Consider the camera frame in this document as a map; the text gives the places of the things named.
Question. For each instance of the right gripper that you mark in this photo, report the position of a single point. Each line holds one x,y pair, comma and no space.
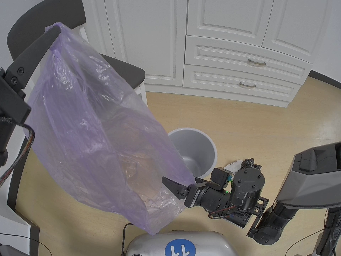
210,199

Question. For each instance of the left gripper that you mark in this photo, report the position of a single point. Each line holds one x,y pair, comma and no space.
13,103

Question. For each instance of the purple plastic bag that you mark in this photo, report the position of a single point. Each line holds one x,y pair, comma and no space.
93,129

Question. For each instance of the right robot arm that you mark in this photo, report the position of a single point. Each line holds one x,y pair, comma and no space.
314,180

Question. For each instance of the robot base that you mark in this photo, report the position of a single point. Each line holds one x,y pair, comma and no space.
181,243

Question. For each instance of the pale grey trash bin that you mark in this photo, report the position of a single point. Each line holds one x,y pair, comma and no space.
199,148

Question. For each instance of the crumpled black plastic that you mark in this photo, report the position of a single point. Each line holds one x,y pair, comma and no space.
250,163

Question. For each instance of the crumpled white paper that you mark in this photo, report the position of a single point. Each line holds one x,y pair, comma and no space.
231,166

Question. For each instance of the white chair with grey seat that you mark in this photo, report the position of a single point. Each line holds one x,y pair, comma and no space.
40,12

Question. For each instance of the white wardrobe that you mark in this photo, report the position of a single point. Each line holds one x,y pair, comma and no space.
226,9

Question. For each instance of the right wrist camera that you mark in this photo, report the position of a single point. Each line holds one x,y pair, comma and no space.
219,177

